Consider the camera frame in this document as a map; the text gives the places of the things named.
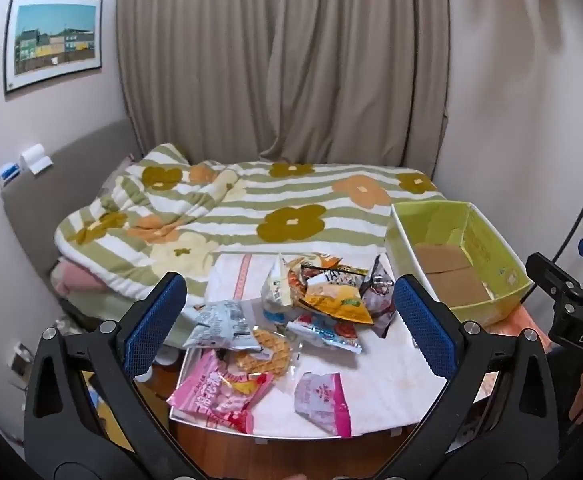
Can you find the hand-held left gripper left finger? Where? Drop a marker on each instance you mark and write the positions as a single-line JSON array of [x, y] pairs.
[[154, 325]]

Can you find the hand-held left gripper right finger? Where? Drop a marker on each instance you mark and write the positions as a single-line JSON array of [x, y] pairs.
[[424, 325]]

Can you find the dark brown snack packet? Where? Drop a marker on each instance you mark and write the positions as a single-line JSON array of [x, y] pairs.
[[379, 300]]

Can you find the silver grey snack packet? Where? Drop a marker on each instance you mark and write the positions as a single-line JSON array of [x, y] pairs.
[[221, 322]]

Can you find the green cardboard box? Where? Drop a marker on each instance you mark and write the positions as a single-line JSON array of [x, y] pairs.
[[476, 240]]

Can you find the pink snack packet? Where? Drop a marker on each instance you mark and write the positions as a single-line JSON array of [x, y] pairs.
[[211, 395]]

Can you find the orange snack packet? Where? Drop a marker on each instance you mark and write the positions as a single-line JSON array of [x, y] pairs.
[[331, 305]]

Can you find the black white printed packet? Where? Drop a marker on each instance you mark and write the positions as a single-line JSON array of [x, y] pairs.
[[339, 276]]

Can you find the white blue red packet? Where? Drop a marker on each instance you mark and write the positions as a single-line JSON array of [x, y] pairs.
[[321, 335]]

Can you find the waffle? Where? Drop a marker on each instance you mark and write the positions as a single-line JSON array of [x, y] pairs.
[[266, 352]]

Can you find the pale lilac snack packet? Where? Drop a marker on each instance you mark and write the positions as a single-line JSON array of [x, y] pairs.
[[321, 400]]

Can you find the white orange cake packet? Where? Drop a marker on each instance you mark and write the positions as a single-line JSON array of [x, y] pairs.
[[277, 290]]

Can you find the pale green bed sheet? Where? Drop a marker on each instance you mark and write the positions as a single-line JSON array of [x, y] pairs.
[[96, 305]]

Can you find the white low table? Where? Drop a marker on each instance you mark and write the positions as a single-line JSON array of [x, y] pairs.
[[396, 385]]

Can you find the pink pillow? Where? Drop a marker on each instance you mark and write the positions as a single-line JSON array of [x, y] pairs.
[[73, 277]]

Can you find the white towel with red stripe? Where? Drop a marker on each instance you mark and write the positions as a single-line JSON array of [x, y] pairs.
[[236, 275]]

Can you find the grey padded headboard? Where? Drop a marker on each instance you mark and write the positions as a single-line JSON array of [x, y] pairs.
[[71, 175]]

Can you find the striped floral blanket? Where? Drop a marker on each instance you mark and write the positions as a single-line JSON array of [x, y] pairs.
[[281, 195]]

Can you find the white paper roll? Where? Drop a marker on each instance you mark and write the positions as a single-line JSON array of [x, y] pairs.
[[35, 159]]

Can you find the blue white small pack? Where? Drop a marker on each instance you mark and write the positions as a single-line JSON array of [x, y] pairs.
[[9, 172]]

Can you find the beige curtain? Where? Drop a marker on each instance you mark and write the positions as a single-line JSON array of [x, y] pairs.
[[271, 60]]

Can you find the framed wall poster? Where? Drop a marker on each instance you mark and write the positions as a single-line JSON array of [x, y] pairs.
[[51, 40]]

